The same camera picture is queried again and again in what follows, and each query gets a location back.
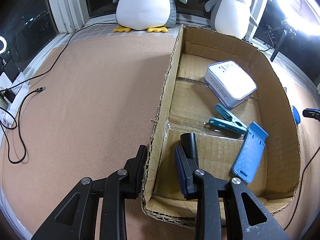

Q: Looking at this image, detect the white power strip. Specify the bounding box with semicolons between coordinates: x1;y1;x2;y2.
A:
1;72;30;126

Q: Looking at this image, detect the penguin plush with square body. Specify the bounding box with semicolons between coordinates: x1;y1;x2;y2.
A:
204;0;258;39

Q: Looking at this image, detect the black cylinder cap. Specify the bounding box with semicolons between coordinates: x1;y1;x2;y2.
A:
180;133;199;166

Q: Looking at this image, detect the white square tin box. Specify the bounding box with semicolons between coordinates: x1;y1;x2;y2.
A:
204;60;258;109

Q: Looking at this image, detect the ring light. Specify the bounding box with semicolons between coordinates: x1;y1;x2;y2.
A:
0;36;8;54

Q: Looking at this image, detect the large round penguin plush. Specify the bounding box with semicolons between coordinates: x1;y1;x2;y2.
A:
113;0;188;32

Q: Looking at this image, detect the round blue lid case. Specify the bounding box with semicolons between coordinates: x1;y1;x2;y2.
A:
291;106;300;125

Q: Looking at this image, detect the brown cardboard box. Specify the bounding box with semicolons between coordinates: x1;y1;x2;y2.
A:
141;25;300;226

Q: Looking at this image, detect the black tripod stand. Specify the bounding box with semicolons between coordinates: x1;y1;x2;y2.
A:
257;20;297;62

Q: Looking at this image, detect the checkered cloth mat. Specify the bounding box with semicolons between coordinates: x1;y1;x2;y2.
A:
69;17;211;43

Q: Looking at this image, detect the black usb cable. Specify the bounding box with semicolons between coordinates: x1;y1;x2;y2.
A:
0;23;118;165

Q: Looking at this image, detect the light blue phone stand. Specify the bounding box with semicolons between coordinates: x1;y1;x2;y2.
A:
231;122;268;183

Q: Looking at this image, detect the teal clothes peg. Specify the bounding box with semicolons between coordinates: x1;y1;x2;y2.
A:
203;103;247;135

